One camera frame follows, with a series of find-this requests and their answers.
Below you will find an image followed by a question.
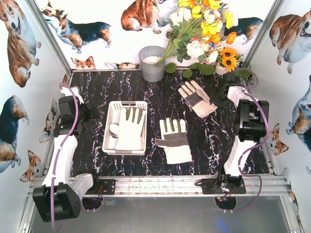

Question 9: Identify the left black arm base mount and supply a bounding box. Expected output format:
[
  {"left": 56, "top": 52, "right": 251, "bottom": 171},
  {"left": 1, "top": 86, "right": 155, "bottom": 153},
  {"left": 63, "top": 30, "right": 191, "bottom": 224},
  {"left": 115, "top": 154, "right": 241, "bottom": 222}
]
[{"left": 86, "top": 173, "right": 116, "bottom": 195}]

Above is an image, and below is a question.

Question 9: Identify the white glove green trim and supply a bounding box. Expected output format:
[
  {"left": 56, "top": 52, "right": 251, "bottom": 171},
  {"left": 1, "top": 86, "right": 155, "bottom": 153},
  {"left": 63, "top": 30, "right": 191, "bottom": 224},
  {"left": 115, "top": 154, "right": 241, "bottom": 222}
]
[{"left": 115, "top": 107, "right": 146, "bottom": 150}]

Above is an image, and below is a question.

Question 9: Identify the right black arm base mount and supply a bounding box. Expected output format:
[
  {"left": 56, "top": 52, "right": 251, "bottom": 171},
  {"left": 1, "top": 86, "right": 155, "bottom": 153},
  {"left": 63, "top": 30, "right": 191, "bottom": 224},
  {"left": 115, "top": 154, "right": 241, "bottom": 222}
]
[{"left": 194, "top": 172, "right": 246, "bottom": 195}]

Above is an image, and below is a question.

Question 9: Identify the artificial flower bouquet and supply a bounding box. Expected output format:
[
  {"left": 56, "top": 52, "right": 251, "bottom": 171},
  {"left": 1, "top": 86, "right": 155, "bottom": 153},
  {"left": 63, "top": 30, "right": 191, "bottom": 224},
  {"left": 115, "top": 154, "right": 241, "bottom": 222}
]
[{"left": 161, "top": 0, "right": 252, "bottom": 77}]

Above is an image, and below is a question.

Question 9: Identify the small white sunflower pot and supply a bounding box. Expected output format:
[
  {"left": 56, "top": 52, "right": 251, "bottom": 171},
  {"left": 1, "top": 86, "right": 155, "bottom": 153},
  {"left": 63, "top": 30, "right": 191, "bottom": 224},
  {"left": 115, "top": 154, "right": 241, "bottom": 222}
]
[{"left": 215, "top": 65, "right": 229, "bottom": 75}]

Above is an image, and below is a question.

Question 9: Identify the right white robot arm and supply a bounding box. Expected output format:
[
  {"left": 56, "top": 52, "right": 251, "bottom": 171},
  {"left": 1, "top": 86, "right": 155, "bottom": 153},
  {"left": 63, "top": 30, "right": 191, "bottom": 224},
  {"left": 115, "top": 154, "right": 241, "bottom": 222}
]
[{"left": 211, "top": 72, "right": 269, "bottom": 177}]

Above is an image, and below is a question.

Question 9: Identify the white perforated storage basket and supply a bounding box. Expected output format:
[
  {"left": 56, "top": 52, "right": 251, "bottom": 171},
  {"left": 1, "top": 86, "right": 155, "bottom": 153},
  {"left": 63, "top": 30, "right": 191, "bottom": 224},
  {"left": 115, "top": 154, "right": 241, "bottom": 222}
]
[{"left": 102, "top": 101, "right": 147, "bottom": 156}]

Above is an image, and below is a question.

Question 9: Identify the white grey glove underneath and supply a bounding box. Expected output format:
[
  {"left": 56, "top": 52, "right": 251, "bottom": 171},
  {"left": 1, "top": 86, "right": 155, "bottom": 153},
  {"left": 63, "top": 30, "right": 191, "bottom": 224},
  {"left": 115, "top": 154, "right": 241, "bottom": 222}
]
[{"left": 178, "top": 80, "right": 217, "bottom": 118}]

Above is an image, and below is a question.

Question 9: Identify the grey metal bucket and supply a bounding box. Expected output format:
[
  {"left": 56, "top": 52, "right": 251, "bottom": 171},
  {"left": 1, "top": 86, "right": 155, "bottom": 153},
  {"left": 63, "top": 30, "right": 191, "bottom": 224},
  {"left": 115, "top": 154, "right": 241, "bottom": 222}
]
[{"left": 138, "top": 46, "right": 165, "bottom": 83}]

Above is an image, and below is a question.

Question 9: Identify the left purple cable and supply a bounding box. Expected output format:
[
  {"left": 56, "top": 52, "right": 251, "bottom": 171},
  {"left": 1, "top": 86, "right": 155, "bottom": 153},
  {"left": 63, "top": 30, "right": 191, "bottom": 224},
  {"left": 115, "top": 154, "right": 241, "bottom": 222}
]
[{"left": 50, "top": 82, "right": 80, "bottom": 233}]

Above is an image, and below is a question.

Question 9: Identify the purple cable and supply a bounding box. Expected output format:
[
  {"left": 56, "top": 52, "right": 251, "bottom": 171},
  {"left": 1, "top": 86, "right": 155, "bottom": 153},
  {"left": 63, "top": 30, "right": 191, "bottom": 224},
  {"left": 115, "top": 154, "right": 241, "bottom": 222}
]
[
  {"left": 50, "top": 82, "right": 80, "bottom": 233},
  {"left": 233, "top": 67, "right": 270, "bottom": 212}
]

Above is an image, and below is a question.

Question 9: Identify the aluminium front rail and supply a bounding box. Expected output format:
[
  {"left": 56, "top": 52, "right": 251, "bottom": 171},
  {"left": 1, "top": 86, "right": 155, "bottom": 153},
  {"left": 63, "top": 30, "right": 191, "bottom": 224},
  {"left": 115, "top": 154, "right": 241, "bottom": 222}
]
[{"left": 28, "top": 176, "right": 292, "bottom": 198}]

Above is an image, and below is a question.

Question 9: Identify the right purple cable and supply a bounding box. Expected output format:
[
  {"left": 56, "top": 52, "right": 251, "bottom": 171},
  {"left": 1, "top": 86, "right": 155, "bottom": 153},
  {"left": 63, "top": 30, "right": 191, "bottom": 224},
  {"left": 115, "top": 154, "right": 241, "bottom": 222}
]
[{"left": 233, "top": 67, "right": 270, "bottom": 212}]

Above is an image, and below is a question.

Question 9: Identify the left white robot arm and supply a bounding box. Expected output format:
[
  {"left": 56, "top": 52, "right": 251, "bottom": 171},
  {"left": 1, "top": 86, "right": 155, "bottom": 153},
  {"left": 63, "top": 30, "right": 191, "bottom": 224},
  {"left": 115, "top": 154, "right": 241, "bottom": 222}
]
[{"left": 32, "top": 83, "right": 99, "bottom": 224}]

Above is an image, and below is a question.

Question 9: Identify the white grey glove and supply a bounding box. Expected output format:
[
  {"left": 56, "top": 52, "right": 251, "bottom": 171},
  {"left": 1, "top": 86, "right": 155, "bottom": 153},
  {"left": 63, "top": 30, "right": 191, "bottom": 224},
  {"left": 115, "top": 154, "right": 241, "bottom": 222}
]
[{"left": 155, "top": 118, "right": 192, "bottom": 165}]

